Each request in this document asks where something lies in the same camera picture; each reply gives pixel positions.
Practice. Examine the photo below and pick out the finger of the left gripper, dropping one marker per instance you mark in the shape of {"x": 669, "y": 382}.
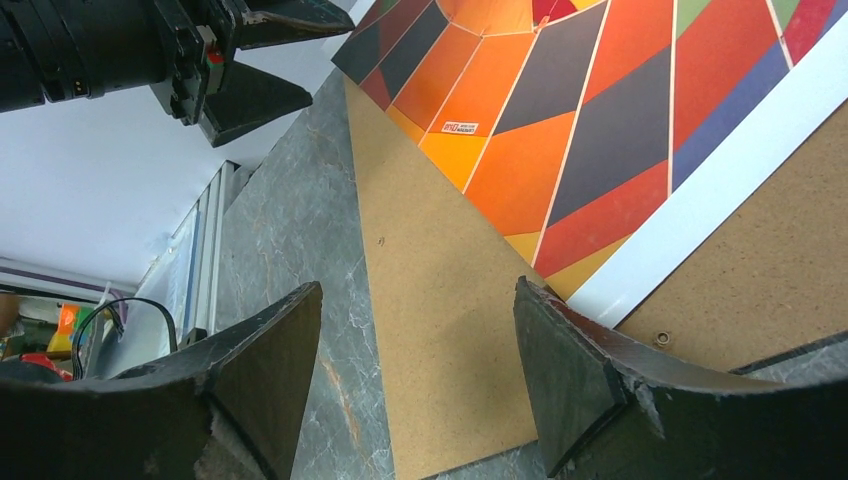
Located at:
{"x": 249, "y": 99}
{"x": 278, "y": 22}

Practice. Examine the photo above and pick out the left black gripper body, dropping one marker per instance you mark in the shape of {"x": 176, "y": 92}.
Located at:
{"x": 199, "y": 40}

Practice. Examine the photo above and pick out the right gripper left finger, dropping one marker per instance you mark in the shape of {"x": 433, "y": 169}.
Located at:
{"x": 229, "y": 406}

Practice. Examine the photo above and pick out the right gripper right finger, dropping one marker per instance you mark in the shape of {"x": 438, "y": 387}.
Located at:
{"x": 606, "y": 406}

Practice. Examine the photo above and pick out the hot air balloon photo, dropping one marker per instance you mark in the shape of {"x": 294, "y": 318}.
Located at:
{"x": 603, "y": 140}

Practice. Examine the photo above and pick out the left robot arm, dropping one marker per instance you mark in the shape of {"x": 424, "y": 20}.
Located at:
{"x": 61, "y": 50}

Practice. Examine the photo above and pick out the brown cardboard backing board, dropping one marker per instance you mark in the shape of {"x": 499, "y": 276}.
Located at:
{"x": 771, "y": 278}

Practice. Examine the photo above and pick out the aluminium rail frame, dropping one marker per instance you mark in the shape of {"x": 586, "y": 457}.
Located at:
{"x": 184, "y": 277}

